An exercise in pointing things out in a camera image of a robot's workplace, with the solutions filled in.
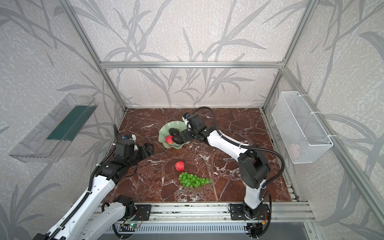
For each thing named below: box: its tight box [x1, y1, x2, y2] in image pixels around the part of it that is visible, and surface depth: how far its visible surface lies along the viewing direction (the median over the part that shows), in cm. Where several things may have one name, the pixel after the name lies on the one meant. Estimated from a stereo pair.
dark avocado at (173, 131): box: [168, 128, 180, 136], surface depth 103 cm
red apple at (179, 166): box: [175, 161, 185, 172], surface depth 87 cm
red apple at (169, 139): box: [165, 135, 174, 144], surface depth 98 cm
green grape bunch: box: [178, 171, 213, 188], surface depth 82 cm
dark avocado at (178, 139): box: [173, 135, 184, 145], surface depth 97 cm
